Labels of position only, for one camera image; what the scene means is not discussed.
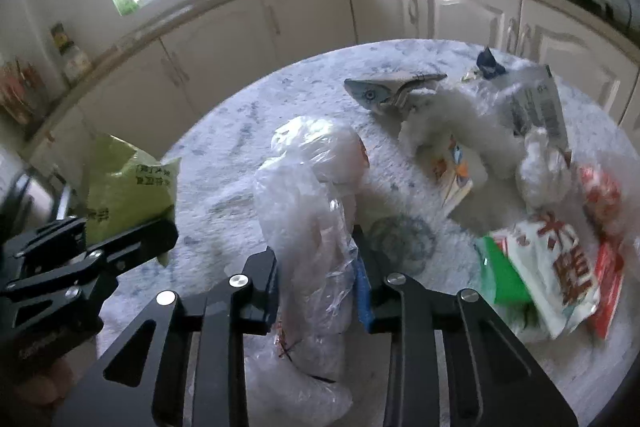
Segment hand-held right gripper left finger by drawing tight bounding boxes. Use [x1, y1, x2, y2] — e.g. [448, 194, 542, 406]
[52, 246, 279, 427]

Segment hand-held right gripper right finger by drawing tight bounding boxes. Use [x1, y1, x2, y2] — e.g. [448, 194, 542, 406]
[350, 224, 581, 427]

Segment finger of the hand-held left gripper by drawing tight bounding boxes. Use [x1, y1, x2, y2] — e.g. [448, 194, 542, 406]
[0, 216, 88, 280]
[0, 219, 179, 333]

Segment green snack packet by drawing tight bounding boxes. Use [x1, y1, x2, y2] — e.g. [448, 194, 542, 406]
[82, 132, 182, 267]

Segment clear plastic bag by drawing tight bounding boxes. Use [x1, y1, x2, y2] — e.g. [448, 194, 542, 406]
[252, 116, 371, 418]

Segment person's left hand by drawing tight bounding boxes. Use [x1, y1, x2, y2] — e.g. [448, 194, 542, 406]
[10, 352, 76, 413]

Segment colourful seasoning packets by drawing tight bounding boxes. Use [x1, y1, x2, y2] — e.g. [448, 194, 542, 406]
[0, 57, 47, 128]

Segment white packet orange print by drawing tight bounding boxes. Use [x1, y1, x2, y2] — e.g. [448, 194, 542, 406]
[417, 134, 488, 215]

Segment yellow label bottle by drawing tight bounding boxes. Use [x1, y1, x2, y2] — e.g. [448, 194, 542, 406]
[50, 23, 92, 80]

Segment white green packet red print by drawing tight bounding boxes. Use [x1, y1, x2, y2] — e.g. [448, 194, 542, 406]
[474, 211, 601, 340]

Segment crumpled clear plastic wrap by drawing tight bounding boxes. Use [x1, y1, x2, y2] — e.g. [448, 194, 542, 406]
[397, 86, 516, 158]

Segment folded paper packet eye print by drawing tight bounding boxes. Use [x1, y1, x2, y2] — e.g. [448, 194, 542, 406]
[344, 73, 448, 116]

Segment crumpled white plastic bag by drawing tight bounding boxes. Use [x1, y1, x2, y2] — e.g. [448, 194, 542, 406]
[515, 126, 573, 210]

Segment red white snack packet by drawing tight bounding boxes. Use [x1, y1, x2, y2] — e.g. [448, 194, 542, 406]
[577, 163, 623, 233]

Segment clear bag with white label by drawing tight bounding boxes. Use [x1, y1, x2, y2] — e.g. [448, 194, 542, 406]
[500, 64, 571, 152]

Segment cream kitchen base cabinets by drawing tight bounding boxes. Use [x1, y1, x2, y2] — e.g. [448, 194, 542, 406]
[30, 0, 640, 172]

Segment dark blue wrapper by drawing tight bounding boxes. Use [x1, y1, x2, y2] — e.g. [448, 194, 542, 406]
[475, 48, 506, 78]

